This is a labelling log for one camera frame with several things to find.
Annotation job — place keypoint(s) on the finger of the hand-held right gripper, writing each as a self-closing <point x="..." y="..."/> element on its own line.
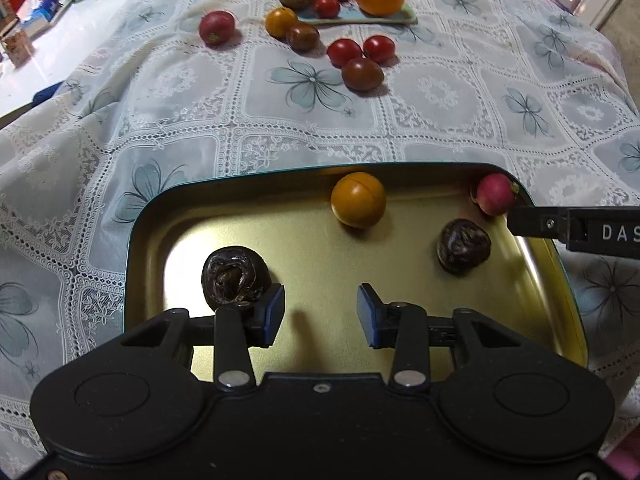
<point x="535" y="221"/>

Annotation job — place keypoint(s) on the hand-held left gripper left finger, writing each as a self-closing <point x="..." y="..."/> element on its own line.
<point x="274" y="316"/>

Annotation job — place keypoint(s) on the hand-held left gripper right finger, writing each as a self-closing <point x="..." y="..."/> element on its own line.
<point x="365" y="321"/>

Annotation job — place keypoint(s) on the pink radish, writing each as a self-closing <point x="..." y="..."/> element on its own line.
<point x="492" y="192"/>

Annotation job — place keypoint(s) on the dark wrinkled passion fruit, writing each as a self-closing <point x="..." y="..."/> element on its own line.
<point x="462" y="246"/>
<point x="234" y="275"/>

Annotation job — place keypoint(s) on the gold metal tray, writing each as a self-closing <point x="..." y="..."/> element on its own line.
<point x="320" y="255"/>

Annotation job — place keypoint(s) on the small orange citrus fruit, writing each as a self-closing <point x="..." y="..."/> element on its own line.
<point x="358" y="200"/>

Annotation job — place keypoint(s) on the white lace floral tablecloth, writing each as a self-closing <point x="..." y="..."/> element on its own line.
<point x="200" y="110"/>

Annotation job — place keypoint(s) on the large dark brown tomato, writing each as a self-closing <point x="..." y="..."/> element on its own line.
<point x="362" y="74"/>

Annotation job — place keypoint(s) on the red cherry tomato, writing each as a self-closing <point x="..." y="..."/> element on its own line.
<point x="379" y="48"/>
<point x="326" y="7"/>
<point x="344" y="52"/>

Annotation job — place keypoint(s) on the light green rectangular plate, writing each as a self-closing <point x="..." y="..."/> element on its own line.
<point x="395" y="19"/>

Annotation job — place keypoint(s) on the red radish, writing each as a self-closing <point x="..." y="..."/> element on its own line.
<point x="216" y="27"/>

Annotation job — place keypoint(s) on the small orange tomato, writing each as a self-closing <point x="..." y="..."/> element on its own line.
<point x="280" y="21"/>

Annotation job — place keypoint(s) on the blue object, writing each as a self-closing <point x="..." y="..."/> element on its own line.
<point x="47" y="93"/>

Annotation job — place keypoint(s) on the small brown carton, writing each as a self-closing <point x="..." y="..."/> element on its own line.
<point x="17" y="47"/>

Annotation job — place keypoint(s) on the blue white box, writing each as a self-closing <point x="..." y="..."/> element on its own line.
<point x="42" y="11"/>

